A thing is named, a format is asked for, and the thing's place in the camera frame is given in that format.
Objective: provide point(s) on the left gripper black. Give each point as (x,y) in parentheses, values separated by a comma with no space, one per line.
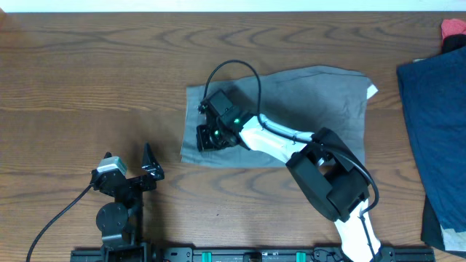
(151,169)

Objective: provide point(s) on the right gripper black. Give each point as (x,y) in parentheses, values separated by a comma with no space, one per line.
(202,140)

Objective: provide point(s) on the grey shorts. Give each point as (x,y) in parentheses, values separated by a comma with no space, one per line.
(305,99)

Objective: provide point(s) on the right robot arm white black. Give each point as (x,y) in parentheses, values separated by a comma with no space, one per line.
(330,176)

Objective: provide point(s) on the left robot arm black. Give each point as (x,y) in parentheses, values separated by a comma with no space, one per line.
(120,221)

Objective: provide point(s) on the dark blue garment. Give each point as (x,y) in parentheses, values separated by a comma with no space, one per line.
(432,92)

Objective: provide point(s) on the black patterned garment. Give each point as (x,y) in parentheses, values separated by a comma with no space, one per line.
(435,235)

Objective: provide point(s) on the red cloth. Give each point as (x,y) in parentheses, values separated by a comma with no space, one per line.
(450,27)

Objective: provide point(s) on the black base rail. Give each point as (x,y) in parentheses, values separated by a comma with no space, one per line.
(152,253)

